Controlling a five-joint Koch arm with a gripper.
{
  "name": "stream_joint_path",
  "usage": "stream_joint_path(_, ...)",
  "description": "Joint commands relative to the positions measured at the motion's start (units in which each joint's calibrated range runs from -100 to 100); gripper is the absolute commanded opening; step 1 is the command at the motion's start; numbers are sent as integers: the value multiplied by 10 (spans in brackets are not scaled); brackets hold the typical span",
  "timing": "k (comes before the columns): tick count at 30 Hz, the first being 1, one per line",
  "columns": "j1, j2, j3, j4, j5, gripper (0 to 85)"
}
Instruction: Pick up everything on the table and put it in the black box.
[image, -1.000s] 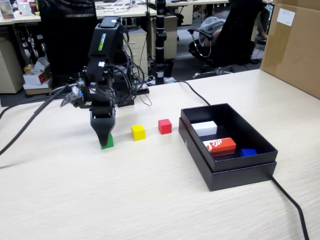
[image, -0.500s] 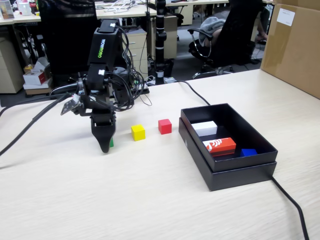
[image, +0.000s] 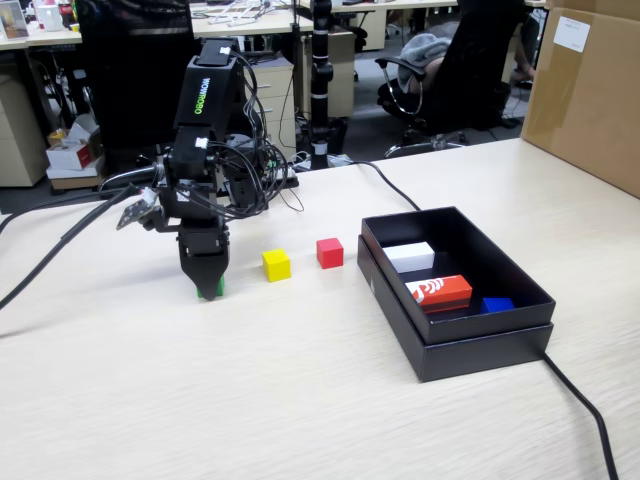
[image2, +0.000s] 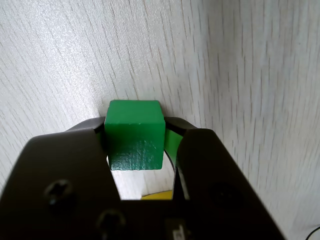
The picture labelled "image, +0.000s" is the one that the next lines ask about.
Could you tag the green wooden cube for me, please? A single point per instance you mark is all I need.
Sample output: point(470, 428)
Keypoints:
point(220, 286)

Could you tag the cola bottle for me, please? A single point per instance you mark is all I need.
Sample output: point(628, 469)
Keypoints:
point(66, 15)

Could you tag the black cardboard box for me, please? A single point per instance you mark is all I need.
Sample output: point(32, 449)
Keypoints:
point(465, 322)

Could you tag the blue wooden cube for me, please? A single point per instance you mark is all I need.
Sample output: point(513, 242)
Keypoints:
point(497, 305)

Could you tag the black vertical pole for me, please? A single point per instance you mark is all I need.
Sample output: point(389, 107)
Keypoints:
point(321, 75)

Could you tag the black open box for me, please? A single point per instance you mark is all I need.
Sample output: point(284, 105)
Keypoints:
point(480, 357)

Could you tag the large brown cardboard box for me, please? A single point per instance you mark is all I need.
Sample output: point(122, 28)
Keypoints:
point(590, 100)

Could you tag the light wooden office desk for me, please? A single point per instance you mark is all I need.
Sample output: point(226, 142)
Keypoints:
point(270, 25)
point(45, 37)

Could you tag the white rectangular block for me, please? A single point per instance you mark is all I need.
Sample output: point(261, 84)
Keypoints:
point(410, 257)

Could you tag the grey cloth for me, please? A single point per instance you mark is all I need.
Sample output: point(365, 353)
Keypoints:
point(422, 50)

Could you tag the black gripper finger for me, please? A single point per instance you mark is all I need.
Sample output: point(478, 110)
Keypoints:
point(206, 275)

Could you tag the small wrist camera board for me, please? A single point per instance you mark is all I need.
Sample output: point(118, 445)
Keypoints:
point(137, 212)

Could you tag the red wooden cube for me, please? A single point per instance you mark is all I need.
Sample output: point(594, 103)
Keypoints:
point(330, 255)

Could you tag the photo frame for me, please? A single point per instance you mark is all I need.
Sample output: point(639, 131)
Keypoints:
point(14, 20)

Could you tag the white laptop stand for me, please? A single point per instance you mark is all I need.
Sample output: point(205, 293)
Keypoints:
point(235, 17)

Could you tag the orange box white print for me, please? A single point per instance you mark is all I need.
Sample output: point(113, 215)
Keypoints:
point(445, 295)

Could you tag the tall-back black office chair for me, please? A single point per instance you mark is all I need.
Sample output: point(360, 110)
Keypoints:
point(130, 75)

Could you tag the yellow wooden cube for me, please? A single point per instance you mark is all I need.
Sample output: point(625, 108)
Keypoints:
point(276, 267)

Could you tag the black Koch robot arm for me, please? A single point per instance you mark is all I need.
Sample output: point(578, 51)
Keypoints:
point(205, 85)

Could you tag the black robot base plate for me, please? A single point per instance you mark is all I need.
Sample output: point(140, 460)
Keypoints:
point(287, 181)

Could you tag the white red carton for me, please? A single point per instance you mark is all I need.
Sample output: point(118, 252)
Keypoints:
point(67, 155)

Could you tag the beige drawer cabinet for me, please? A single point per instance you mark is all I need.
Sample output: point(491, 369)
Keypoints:
point(277, 100)
point(342, 75)
point(20, 140)

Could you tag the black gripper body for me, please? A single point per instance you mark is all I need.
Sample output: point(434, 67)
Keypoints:
point(197, 215)

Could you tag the black chrome-armed office chair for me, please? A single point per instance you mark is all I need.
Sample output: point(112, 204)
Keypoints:
point(470, 75)

